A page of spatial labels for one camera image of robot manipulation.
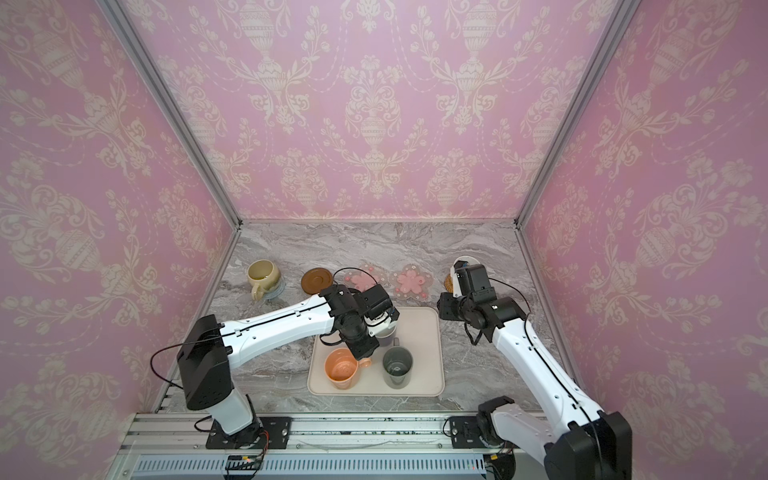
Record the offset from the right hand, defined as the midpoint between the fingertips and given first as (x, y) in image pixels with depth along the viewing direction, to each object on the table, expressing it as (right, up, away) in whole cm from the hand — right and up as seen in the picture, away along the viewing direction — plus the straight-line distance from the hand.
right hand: (446, 302), depth 81 cm
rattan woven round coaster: (+5, +3, +21) cm, 22 cm away
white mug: (+1, +5, -9) cm, 10 cm away
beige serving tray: (-6, -11, +11) cm, 17 cm away
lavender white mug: (-16, -11, +2) cm, 19 cm away
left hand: (-21, -12, -3) cm, 25 cm away
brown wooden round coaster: (-41, +4, +22) cm, 47 cm away
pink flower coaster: (-24, +5, +23) cm, 34 cm away
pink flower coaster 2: (-8, +3, +22) cm, 24 cm away
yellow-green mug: (-58, +6, +19) cm, 61 cm away
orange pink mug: (-29, -19, +2) cm, 34 cm away
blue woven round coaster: (-54, 0, +19) cm, 57 cm away
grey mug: (-13, -17, +3) cm, 22 cm away
